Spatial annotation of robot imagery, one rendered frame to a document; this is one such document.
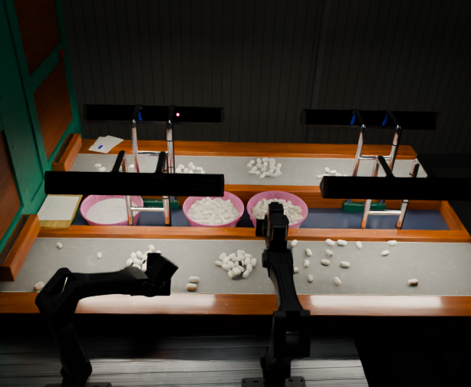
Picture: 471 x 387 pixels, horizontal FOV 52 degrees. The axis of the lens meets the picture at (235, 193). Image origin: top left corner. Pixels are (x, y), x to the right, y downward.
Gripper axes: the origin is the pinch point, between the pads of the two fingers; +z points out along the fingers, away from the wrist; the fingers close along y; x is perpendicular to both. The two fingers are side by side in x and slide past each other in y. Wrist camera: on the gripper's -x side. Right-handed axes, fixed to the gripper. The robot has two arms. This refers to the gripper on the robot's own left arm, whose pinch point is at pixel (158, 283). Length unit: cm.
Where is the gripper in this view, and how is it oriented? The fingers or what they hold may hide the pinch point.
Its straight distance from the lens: 171.2
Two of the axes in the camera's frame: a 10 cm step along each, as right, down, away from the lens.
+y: -10.0, -0.3, -0.2
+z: -0.3, 1.2, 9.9
